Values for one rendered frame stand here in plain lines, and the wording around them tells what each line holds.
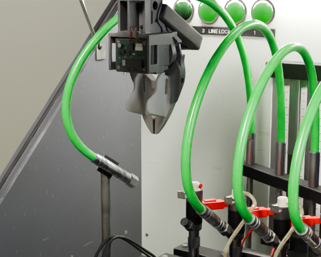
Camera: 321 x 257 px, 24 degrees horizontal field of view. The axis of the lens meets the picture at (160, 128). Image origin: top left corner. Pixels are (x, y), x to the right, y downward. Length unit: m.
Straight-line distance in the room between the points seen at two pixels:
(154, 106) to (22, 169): 0.38
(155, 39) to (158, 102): 0.10
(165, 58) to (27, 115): 2.31
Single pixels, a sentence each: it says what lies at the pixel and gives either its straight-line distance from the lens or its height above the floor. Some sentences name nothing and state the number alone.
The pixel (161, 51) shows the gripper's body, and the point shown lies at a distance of 1.05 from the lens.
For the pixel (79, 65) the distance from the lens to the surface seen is 1.18.
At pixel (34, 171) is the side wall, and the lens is 1.38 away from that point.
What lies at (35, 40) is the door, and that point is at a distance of 3.35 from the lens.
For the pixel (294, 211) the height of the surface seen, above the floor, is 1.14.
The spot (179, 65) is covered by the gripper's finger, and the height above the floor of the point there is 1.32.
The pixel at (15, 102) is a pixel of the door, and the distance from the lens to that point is 3.27.
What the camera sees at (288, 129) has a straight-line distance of 1.41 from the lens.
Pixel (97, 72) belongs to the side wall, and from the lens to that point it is 1.49.
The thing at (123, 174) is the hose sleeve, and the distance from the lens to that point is 1.25.
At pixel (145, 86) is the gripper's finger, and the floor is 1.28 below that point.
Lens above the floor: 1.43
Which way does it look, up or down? 11 degrees down
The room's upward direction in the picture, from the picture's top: straight up
